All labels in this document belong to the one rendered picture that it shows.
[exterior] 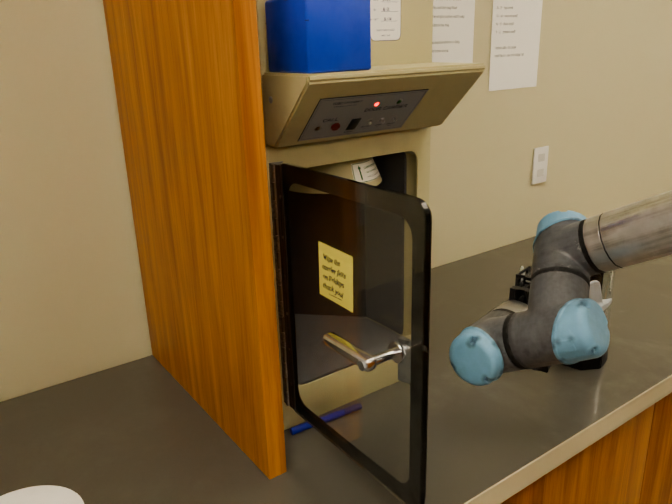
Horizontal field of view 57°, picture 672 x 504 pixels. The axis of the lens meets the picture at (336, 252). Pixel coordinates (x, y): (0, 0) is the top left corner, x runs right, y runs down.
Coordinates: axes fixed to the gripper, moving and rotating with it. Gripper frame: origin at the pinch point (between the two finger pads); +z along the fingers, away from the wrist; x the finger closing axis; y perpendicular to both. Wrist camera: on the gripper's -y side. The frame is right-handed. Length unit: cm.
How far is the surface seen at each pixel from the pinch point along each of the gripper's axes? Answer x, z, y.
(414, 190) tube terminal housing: 24.6, -10.4, 17.6
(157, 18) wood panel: 46, -45, 47
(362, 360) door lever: 5, -52, 8
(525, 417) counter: 0.4, -13.5, -18.0
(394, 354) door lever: 2.8, -48.5, 8.1
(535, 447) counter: -4.1, -20.2, -18.1
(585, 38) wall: 36, 105, 42
